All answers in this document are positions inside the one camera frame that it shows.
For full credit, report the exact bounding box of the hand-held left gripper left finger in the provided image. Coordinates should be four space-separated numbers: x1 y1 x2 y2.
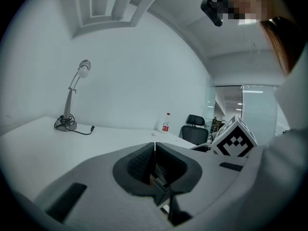
33 142 170 231

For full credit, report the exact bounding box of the frosted glass partition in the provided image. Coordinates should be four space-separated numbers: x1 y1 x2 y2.
242 85 280 139

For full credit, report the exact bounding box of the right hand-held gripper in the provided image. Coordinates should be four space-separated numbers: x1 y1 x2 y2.
191 115 258 158

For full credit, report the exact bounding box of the plastic bottle with red label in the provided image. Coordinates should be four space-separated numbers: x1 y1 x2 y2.
161 113 171 133

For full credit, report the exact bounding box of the black head-worn camera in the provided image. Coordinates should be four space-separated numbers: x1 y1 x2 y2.
200 0 224 27

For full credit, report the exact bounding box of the black lamp cable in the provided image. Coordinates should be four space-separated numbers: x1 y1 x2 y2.
54 114 95 136

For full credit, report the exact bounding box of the black office chair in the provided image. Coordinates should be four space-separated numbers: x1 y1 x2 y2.
178 114 209 146

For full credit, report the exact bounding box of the silver desk lamp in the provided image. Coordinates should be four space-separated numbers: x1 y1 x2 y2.
54 59 92 131

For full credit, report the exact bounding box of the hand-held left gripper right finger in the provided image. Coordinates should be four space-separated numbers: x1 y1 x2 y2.
155 142 249 227

